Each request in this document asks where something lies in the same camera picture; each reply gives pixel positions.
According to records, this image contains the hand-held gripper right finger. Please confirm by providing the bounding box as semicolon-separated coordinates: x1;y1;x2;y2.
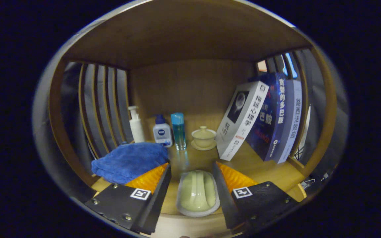
212;161;299;233

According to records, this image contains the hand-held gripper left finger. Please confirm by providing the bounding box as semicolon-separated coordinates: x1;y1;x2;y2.
85;162;172;236

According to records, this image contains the green scrub brush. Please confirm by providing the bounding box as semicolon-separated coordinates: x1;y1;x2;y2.
176;170;221;217

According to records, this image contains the wooden countertop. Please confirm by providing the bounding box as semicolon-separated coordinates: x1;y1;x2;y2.
91;139;307;238

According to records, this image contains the wooden cabinet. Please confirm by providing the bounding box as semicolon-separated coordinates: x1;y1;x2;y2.
47;0;338;237

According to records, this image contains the blue folded towel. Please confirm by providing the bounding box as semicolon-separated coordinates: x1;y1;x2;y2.
91;142;169;185

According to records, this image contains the cream lidded teacup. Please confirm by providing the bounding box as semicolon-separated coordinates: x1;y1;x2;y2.
190;126;217;151

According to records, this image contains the white bottle with blue cap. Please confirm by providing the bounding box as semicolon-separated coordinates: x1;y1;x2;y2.
153;114;173;147

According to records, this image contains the clear blue bottle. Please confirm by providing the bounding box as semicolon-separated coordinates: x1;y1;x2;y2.
171;113;187;151

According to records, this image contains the white pump bottle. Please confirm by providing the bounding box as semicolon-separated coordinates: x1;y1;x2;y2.
128;105;146;143

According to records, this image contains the white book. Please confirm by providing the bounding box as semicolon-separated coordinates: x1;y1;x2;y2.
216;81;270;161

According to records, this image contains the dark blue book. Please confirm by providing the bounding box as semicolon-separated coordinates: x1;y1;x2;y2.
245;72;288;162

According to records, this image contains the pale lavender book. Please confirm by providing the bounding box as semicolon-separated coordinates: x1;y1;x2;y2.
276;79;303;164

